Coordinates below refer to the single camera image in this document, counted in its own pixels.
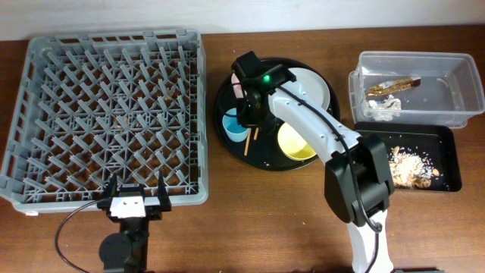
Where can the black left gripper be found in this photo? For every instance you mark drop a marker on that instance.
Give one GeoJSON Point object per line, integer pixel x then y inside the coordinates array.
{"type": "Point", "coordinates": [154, 211]}

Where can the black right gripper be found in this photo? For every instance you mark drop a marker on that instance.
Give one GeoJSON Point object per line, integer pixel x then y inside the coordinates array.
{"type": "Point", "coordinates": [246, 120]}

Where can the pink cup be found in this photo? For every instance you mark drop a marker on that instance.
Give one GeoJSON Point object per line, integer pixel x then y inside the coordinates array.
{"type": "Point", "coordinates": [237, 89]}

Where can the blue cup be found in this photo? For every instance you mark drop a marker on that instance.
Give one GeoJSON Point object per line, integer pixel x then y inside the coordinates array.
{"type": "Point", "coordinates": [234, 131]}

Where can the yellow bowl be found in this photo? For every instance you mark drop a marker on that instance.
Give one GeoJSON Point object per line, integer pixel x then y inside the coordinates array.
{"type": "Point", "coordinates": [293, 145]}

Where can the brown Nescafe Gold sachet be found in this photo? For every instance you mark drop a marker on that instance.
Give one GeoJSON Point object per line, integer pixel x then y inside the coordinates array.
{"type": "Point", "coordinates": [393, 86]}

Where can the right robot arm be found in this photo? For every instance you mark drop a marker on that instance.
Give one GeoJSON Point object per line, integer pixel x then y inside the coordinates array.
{"type": "Point", "coordinates": [358, 181]}

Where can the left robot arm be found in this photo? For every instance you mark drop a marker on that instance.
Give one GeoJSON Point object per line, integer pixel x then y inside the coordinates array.
{"type": "Point", "coordinates": [127, 250]}

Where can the grey dishwasher rack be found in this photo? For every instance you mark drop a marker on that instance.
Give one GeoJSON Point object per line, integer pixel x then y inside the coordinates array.
{"type": "Point", "coordinates": [89, 106]}

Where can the clear plastic waste bin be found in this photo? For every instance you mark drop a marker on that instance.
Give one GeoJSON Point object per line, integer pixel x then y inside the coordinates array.
{"type": "Point", "coordinates": [450, 93]}

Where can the left wooden chopstick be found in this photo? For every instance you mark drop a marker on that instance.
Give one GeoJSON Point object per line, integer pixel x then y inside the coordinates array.
{"type": "Point", "coordinates": [248, 139]}

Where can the wooden chopstick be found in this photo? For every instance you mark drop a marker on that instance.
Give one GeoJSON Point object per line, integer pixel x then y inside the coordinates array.
{"type": "Point", "coordinates": [255, 136]}
{"type": "Point", "coordinates": [248, 139]}

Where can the right wooden chopstick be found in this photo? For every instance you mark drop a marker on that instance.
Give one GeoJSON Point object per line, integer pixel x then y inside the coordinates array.
{"type": "Point", "coordinates": [255, 136]}

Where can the grey plate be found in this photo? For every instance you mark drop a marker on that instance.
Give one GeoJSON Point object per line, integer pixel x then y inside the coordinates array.
{"type": "Point", "coordinates": [314, 84]}

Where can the crumpled white tissue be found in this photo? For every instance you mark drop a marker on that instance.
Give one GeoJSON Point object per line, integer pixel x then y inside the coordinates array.
{"type": "Point", "coordinates": [384, 110]}

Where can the food scraps and rice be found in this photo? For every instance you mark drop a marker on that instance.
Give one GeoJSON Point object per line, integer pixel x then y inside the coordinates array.
{"type": "Point", "coordinates": [412, 170]}

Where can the black rectangular tray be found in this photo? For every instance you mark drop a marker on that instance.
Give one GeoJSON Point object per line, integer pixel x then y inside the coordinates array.
{"type": "Point", "coordinates": [434, 144]}

